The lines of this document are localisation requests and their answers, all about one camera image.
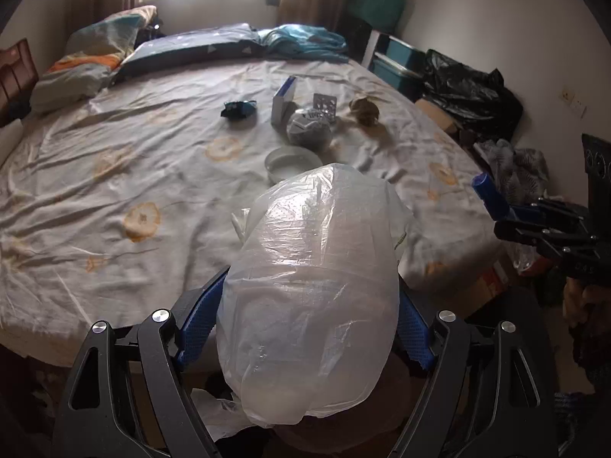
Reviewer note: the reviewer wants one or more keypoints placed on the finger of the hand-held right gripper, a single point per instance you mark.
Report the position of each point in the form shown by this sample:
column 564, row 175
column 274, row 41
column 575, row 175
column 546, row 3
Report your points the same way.
column 520, row 234
column 491, row 198

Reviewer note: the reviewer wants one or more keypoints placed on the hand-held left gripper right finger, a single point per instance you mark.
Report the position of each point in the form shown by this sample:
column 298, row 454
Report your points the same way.
column 413, row 329

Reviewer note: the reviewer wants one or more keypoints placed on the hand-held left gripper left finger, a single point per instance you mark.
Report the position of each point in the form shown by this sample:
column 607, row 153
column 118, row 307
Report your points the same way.
column 203, row 315

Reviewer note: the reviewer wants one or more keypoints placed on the clear plastic bag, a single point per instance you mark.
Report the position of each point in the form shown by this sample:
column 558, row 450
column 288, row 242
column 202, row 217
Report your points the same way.
column 310, row 272

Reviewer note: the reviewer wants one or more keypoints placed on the brown paper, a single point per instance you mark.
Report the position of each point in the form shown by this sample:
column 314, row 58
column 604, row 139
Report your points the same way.
column 365, row 112

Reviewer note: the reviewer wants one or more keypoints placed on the white round bowl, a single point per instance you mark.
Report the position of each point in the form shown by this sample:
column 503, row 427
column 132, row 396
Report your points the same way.
column 291, row 162

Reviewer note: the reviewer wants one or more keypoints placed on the silver blister pack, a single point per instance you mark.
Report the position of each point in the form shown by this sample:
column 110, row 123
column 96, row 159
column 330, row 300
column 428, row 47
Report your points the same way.
column 325, row 105

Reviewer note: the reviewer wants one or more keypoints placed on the printed white plastic bag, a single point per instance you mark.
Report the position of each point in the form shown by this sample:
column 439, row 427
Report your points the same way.
column 309, row 129

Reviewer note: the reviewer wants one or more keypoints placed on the dark candy wrapper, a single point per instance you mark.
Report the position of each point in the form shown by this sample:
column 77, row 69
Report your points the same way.
column 238, row 109

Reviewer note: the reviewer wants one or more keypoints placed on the blue white medicine box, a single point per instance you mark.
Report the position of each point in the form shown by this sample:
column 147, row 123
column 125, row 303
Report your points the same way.
column 282, row 102

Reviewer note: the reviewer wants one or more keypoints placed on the person's right hand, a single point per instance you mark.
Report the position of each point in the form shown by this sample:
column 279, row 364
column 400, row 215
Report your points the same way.
column 580, row 298

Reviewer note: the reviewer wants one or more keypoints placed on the patterned grey cloth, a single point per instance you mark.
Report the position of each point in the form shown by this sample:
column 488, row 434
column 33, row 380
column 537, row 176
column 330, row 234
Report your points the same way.
column 515, row 167

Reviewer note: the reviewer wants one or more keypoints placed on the cardboard box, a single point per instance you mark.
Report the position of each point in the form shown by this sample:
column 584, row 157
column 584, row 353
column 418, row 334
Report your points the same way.
column 437, row 114
column 487, row 281

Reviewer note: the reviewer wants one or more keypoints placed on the black garbage bag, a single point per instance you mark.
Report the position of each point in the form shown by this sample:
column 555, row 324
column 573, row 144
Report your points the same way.
column 468, row 90

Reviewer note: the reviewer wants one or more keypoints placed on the teal storage box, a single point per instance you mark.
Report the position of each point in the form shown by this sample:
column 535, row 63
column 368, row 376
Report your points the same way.
column 401, row 64

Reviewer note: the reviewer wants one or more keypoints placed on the teal cloth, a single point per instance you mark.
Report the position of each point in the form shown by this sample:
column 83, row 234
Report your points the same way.
column 377, row 7

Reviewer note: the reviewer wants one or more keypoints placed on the teal blanket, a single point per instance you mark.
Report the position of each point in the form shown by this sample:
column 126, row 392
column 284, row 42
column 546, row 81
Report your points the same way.
column 300, row 40

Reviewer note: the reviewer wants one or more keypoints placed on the dark blue triangle print pillow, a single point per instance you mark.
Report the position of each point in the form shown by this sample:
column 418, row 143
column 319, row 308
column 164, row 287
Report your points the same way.
column 191, row 47

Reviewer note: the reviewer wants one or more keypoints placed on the striped orange grey pillow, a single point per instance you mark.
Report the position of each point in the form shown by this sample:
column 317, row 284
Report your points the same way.
column 81, row 57

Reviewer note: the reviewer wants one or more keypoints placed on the wooden headboard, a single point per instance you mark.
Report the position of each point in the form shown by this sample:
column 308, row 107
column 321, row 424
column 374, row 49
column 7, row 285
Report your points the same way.
column 16, row 81

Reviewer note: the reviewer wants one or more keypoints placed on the wall socket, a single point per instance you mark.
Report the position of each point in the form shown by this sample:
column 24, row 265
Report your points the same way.
column 574, row 102

